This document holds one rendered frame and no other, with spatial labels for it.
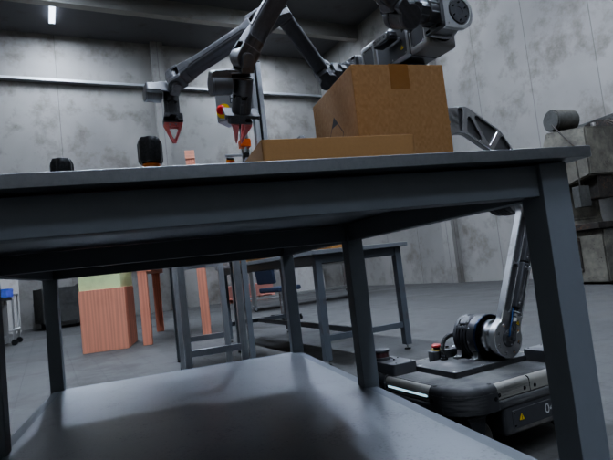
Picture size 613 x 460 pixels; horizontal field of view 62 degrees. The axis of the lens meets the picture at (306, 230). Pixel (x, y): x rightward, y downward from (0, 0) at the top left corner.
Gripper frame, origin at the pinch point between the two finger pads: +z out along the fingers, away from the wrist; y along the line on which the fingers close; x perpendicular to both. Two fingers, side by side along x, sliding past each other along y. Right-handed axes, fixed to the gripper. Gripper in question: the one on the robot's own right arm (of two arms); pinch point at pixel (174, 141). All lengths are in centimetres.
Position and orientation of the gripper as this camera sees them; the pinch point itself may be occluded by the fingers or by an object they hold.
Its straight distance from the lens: 199.6
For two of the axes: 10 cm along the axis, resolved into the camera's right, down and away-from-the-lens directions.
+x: 9.4, -0.6, 3.3
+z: 0.9, 9.9, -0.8
